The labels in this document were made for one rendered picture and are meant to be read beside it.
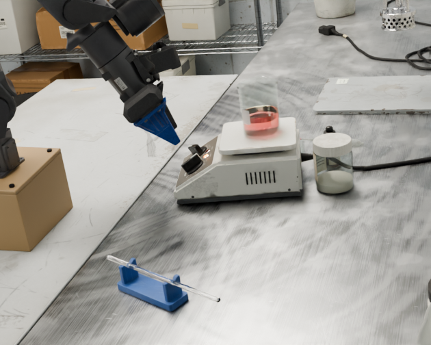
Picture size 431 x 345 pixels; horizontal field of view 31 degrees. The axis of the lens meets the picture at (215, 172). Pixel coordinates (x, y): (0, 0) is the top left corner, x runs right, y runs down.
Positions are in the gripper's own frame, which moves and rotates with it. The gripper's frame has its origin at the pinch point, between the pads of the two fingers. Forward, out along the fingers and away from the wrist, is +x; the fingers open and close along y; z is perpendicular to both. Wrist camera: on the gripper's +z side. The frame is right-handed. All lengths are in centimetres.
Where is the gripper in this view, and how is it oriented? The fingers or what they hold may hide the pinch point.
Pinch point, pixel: (163, 118)
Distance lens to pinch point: 120.9
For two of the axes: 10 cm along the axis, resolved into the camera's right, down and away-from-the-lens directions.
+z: 7.9, -6.0, -1.1
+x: 6.0, 7.4, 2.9
